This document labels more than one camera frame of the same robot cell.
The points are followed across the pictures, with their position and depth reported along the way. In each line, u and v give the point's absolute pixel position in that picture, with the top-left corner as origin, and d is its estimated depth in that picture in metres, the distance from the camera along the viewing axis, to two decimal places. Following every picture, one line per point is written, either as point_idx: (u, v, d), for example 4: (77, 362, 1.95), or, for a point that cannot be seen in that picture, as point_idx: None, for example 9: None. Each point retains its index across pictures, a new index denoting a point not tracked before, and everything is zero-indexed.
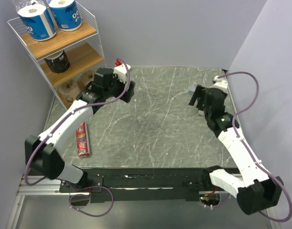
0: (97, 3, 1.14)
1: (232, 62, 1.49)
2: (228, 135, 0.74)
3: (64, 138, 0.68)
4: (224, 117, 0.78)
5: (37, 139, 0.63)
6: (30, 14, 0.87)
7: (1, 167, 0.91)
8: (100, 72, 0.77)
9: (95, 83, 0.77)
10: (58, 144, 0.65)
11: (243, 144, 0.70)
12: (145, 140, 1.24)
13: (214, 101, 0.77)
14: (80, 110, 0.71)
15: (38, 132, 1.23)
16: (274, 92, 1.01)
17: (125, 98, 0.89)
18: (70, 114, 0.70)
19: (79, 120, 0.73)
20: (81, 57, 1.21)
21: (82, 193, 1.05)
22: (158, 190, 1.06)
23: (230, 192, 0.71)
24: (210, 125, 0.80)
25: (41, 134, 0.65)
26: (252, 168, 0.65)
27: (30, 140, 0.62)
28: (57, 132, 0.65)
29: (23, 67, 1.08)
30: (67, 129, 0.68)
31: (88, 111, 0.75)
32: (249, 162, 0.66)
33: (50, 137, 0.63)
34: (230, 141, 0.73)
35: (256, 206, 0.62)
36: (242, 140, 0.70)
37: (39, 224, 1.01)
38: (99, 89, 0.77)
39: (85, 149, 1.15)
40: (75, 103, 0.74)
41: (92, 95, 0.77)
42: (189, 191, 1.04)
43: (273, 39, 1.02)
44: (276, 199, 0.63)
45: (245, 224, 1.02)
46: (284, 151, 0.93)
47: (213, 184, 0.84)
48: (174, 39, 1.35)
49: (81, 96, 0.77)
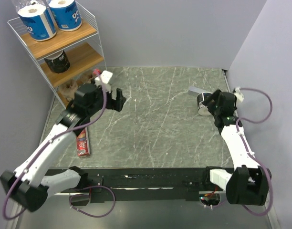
0: (97, 2, 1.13)
1: (232, 62, 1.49)
2: (227, 129, 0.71)
3: (43, 170, 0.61)
4: (231, 117, 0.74)
5: (13, 175, 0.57)
6: (30, 14, 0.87)
7: (1, 167, 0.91)
8: (80, 89, 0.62)
9: (75, 102, 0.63)
10: (36, 179, 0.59)
11: (240, 138, 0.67)
12: (145, 140, 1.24)
13: (225, 102, 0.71)
14: (59, 137, 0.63)
15: (38, 132, 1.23)
16: (274, 93, 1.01)
17: (116, 107, 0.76)
18: (48, 143, 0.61)
19: (60, 147, 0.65)
20: (81, 57, 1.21)
21: (83, 193, 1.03)
22: (158, 190, 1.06)
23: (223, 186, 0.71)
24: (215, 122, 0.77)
25: (17, 168, 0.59)
26: (244, 157, 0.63)
27: (5, 176, 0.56)
28: (34, 166, 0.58)
29: (23, 67, 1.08)
30: (46, 160, 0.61)
31: (71, 135, 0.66)
32: (242, 151, 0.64)
33: (26, 172, 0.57)
34: (229, 135, 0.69)
35: (240, 194, 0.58)
36: (241, 134, 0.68)
37: (39, 224, 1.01)
38: (81, 109, 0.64)
39: (85, 149, 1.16)
40: (54, 127, 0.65)
41: (74, 118, 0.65)
42: (190, 191, 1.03)
43: (273, 40, 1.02)
44: (263, 193, 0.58)
45: (245, 224, 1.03)
46: (284, 152, 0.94)
47: (212, 181, 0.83)
48: (174, 39, 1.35)
49: (62, 119, 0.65)
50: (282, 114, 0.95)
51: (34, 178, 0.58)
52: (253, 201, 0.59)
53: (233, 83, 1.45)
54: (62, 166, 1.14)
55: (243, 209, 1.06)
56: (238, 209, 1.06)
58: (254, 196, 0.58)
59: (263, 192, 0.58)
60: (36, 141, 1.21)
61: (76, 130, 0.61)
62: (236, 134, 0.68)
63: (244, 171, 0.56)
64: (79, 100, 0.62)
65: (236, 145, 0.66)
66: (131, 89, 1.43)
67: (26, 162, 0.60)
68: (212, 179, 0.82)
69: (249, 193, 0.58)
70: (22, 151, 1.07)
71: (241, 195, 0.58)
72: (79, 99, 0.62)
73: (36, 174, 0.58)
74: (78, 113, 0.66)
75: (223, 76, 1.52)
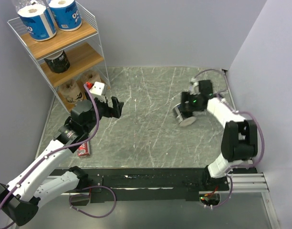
0: (97, 3, 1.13)
1: (232, 62, 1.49)
2: (212, 101, 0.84)
3: (36, 185, 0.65)
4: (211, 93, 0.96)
5: (5, 188, 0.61)
6: (30, 14, 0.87)
7: (1, 167, 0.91)
8: (77, 109, 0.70)
9: (73, 119, 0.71)
10: (27, 193, 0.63)
11: (224, 105, 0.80)
12: (145, 140, 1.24)
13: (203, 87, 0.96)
14: (55, 154, 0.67)
15: (38, 132, 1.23)
16: (274, 93, 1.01)
17: (115, 114, 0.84)
18: (43, 159, 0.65)
19: (55, 164, 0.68)
20: (81, 57, 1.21)
21: (83, 193, 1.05)
22: (158, 190, 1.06)
23: (222, 164, 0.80)
24: (201, 102, 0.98)
25: (11, 182, 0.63)
26: (229, 115, 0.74)
27: None
28: (26, 182, 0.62)
29: (23, 67, 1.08)
30: (39, 176, 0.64)
31: (67, 151, 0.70)
32: (227, 112, 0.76)
33: (17, 187, 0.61)
34: (213, 105, 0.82)
35: (235, 148, 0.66)
36: (224, 102, 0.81)
37: (39, 224, 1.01)
38: (78, 126, 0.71)
39: (85, 149, 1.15)
40: (51, 143, 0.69)
41: (72, 133, 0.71)
42: (189, 191, 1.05)
43: (273, 39, 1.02)
44: (255, 142, 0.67)
45: (245, 223, 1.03)
46: (283, 152, 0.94)
47: (213, 176, 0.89)
48: (174, 39, 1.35)
49: (59, 135, 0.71)
50: (281, 114, 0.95)
51: (25, 193, 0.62)
52: (248, 153, 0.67)
53: (233, 83, 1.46)
54: (62, 166, 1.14)
55: (243, 209, 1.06)
56: (238, 209, 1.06)
58: (246, 148, 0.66)
59: (253, 140, 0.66)
60: (36, 141, 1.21)
61: (72, 145, 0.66)
62: (218, 102, 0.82)
63: (233, 124, 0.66)
64: (76, 117, 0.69)
65: (222, 110, 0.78)
66: (131, 89, 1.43)
67: (20, 177, 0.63)
68: (213, 173, 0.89)
69: (242, 146, 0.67)
70: (22, 151, 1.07)
71: (236, 149, 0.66)
72: (77, 117, 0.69)
73: (27, 190, 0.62)
74: (75, 130, 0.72)
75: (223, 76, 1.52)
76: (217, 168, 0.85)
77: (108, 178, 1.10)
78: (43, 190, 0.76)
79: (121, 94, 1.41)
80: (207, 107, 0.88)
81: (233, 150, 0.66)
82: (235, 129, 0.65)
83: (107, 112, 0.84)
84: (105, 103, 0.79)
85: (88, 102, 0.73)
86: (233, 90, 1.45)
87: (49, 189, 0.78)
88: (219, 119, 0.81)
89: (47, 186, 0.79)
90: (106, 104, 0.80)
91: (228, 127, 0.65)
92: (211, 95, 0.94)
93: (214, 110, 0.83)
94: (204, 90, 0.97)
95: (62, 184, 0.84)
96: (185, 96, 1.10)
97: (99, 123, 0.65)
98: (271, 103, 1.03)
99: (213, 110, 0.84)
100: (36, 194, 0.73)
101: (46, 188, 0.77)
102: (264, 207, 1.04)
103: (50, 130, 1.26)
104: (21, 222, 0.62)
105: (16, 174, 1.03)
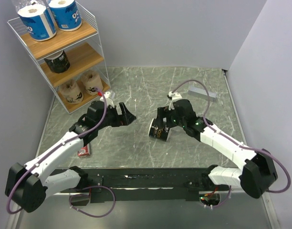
0: (97, 3, 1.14)
1: (232, 62, 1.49)
2: (206, 134, 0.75)
3: (51, 169, 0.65)
4: (197, 120, 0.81)
5: (23, 168, 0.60)
6: (30, 14, 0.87)
7: (1, 167, 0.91)
8: (94, 106, 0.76)
9: (87, 116, 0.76)
10: (44, 175, 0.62)
11: (223, 136, 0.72)
12: (145, 140, 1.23)
13: (185, 111, 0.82)
14: (71, 142, 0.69)
15: (38, 132, 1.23)
16: (274, 93, 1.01)
17: (124, 121, 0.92)
18: (61, 144, 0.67)
19: (69, 152, 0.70)
20: (82, 57, 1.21)
21: (83, 192, 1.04)
22: (157, 190, 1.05)
23: (233, 183, 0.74)
24: (189, 134, 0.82)
25: (27, 162, 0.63)
26: (239, 152, 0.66)
27: (15, 169, 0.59)
28: (45, 162, 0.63)
29: (23, 68, 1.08)
30: (56, 160, 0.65)
31: (80, 142, 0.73)
32: (234, 147, 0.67)
33: (36, 166, 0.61)
34: (211, 139, 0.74)
35: (262, 186, 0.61)
36: (220, 132, 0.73)
37: (39, 224, 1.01)
38: (92, 123, 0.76)
39: (85, 149, 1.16)
40: (67, 133, 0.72)
41: (85, 128, 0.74)
42: (189, 191, 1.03)
43: (274, 39, 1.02)
44: (274, 170, 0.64)
45: (246, 223, 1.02)
46: (283, 152, 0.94)
47: (215, 182, 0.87)
48: (173, 40, 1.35)
49: (74, 128, 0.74)
50: (281, 114, 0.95)
51: (42, 173, 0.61)
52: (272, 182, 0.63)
53: (233, 83, 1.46)
54: (62, 166, 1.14)
55: (243, 209, 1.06)
56: (238, 209, 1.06)
58: (269, 178, 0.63)
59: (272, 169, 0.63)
60: (36, 141, 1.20)
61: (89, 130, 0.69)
62: (214, 134, 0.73)
63: (251, 166, 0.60)
64: (92, 114, 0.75)
65: (223, 144, 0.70)
66: (131, 89, 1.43)
67: (37, 159, 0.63)
68: (216, 182, 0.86)
69: (265, 180, 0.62)
70: (23, 151, 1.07)
71: (263, 186, 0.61)
72: (92, 113, 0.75)
73: (44, 170, 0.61)
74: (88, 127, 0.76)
75: (223, 76, 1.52)
76: (224, 181, 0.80)
77: (108, 178, 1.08)
78: (48, 181, 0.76)
79: (121, 94, 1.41)
80: (201, 140, 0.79)
81: (260, 189, 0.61)
82: (256, 171, 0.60)
83: (117, 121, 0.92)
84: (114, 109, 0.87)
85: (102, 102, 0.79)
86: (233, 90, 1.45)
87: (54, 180, 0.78)
88: (221, 151, 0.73)
89: (52, 178, 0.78)
90: (115, 111, 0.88)
91: (249, 170, 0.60)
92: (198, 123, 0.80)
93: (213, 143, 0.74)
94: (188, 118, 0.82)
95: (64, 179, 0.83)
96: (163, 112, 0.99)
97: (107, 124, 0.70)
98: (271, 103, 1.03)
99: (211, 142, 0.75)
100: (45, 184, 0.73)
101: (51, 179, 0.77)
102: (264, 207, 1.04)
103: (50, 130, 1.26)
104: (29, 208, 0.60)
105: None
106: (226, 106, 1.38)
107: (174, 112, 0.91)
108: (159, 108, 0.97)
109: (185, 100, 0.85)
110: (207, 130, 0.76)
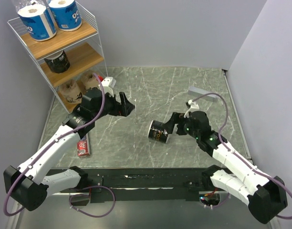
0: (97, 3, 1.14)
1: (232, 62, 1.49)
2: (219, 151, 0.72)
3: (46, 168, 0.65)
4: (212, 135, 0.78)
5: (17, 170, 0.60)
6: (30, 14, 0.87)
7: (2, 166, 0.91)
8: (88, 95, 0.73)
9: (82, 106, 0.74)
10: (39, 175, 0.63)
11: (236, 157, 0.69)
12: (145, 140, 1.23)
13: (201, 124, 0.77)
14: (64, 138, 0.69)
15: (38, 132, 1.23)
16: (274, 92, 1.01)
17: (122, 112, 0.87)
18: (54, 142, 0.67)
19: (64, 148, 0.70)
20: (82, 57, 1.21)
21: (83, 192, 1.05)
22: (158, 190, 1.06)
23: (236, 195, 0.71)
24: (202, 148, 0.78)
25: (21, 165, 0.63)
26: (251, 176, 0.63)
27: (9, 171, 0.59)
28: (38, 163, 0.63)
29: (23, 68, 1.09)
30: (50, 158, 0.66)
31: (77, 136, 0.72)
32: (246, 171, 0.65)
33: (30, 168, 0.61)
34: (224, 157, 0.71)
35: (270, 213, 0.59)
36: (234, 151, 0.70)
37: (39, 224, 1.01)
38: (88, 112, 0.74)
39: (85, 149, 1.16)
40: (60, 128, 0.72)
41: (79, 119, 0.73)
42: (189, 191, 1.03)
43: (274, 39, 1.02)
44: (285, 199, 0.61)
45: (246, 224, 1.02)
46: (283, 151, 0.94)
47: (215, 185, 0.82)
48: (174, 40, 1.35)
49: (68, 120, 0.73)
50: (282, 114, 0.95)
51: (37, 174, 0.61)
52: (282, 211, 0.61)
53: (233, 83, 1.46)
54: (62, 166, 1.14)
55: (244, 209, 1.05)
56: (238, 209, 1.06)
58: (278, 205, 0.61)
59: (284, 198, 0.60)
60: (35, 141, 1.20)
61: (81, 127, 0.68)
62: (228, 153, 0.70)
63: (262, 193, 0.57)
64: (87, 103, 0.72)
65: (235, 165, 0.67)
66: (131, 89, 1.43)
67: (31, 159, 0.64)
68: (215, 183, 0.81)
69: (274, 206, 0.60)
70: (23, 151, 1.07)
71: (271, 213, 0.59)
72: (87, 103, 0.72)
73: (39, 171, 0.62)
74: (83, 117, 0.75)
75: (223, 76, 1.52)
76: (227, 189, 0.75)
77: (108, 178, 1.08)
78: (48, 180, 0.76)
79: None
80: (213, 156, 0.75)
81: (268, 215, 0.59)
82: (267, 198, 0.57)
83: (116, 109, 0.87)
84: (113, 98, 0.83)
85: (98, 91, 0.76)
86: (233, 90, 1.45)
87: (55, 179, 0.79)
88: (233, 171, 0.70)
89: (52, 177, 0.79)
90: (115, 100, 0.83)
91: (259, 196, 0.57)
92: (213, 139, 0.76)
93: (225, 161, 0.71)
94: (203, 131, 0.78)
95: (65, 179, 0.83)
96: (178, 118, 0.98)
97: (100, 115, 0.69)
98: (271, 103, 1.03)
99: (223, 161, 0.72)
100: (44, 182, 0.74)
101: (51, 178, 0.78)
102: None
103: (50, 130, 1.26)
104: (30, 207, 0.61)
105: None
106: (226, 106, 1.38)
107: (188, 122, 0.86)
108: (173, 112, 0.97)
109: (202, 113, 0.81)
110: (221, 147, 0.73)
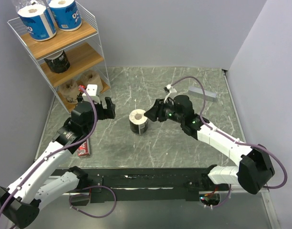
0: (97, 3, 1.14)
1: (232, 62, 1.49)
2: (203, 130, 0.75)
3: (36, 187, 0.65)
4: (194, 119, 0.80)
5: (6, 191, 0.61)
6: (30, 14, 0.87)
7: (2, 166, 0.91)
8: (77, 109, 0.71)
9: (72, 120, 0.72)
10: (28, 196, 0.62)
11: (218, 133, 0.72)
12: (145, 140, 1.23)
13: (185, 109, 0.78)
14: (54, 155, 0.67)
15: (38, 132, 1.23)
16: (274, 93, 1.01)
17: (109, 115, 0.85)
18: (43, 161, 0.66)
19: (55, 164, 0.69)
20: (81, 57, 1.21)
21: (83, 193, 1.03)
22: (158, 190, 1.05)
23: (232, 182, 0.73)
24: (186, 131, 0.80)
25: (11, 185, 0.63)
26: (235, 148, 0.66)
27: None
28: (27, 183, 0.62)
29: (23, 68, 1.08)
30: (39, 178, 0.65)
31: (67, 152, 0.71)
32: (230, 143, 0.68)
33: (18, 190, 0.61)
34: (207, 136, 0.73)
35: (257, 181, 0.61)
36: (216, 129, 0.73)
37: (39, 225, 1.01)
38: (78, 127, 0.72)
39: (85, 149, 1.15)
40: (50, 145, 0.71)
41: (70, 134, 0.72)
42: (189, 191, 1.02)
43: (274, 38, 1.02)
44: (271, 166, 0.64)
45: (245, 224, 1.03)
46: (282, 152, 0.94)
47: (215, 183, 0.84)
48: (174, 40, 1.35)
49: (58, 136, 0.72)
50: (281, 114, 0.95)
51: (26, 195, 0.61)
52: (268, 178, 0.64)
53: (233, 83, 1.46)
54: (62, 166, 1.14)
55: (243, 210, 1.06)
56: (238, 209, 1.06)
58: (265, 172, 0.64)
59: (269, 163, 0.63)
60: (35, 141, 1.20)
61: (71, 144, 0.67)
62: (211, 131, 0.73)
63: (246, 160, 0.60)
64: (77, 118, 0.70)
65: (219, 140, 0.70)
66: (131, 89, 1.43)
67: (20, 179, 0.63)
68: (215, 181, 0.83)
69: (262, 174, 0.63)
70: (23, 151, 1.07)
71: (259, 181, 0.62)
72: (77, 118, 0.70)
73: (27, 192, 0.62)
74: (74, 131, 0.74)
75: (223, 76, 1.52)
76: (224, 180, 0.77)
77: (108, 178, 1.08)
78: (43, 192, 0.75)
79: (121, 94, 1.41)
80: (198, 138, 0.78)
81: (256, 182, 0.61)
82: (253, 165, 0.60)
83: (102, 114, 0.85)
84: (99, 105, 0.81)
85: (87, 104, 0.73)
86: (233, 90, 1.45)
87: (49, 190, 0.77)
88: (218, 148, 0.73)
89: (46, 187, 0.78)
90: (101, 106, 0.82)
91: (245, 165, 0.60)
92: (194, 120, 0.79)
93: (210, 140, 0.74)
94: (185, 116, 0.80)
95: (62, 185, 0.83)
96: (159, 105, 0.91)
97: (96, 124, 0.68)
98: (272, 103, 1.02)
99: (207, 140, 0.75)
100: (36, 196, 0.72)
101: (46, 189, 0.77)
102: (264, 207, 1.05)
103: (50, 131, 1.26)
104: (22, 224, 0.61)
105: (16, 174, 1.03)
106: (226, 106, 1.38)
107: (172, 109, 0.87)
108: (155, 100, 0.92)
109: (184, 97, 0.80)
110: (203, 127, 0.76)
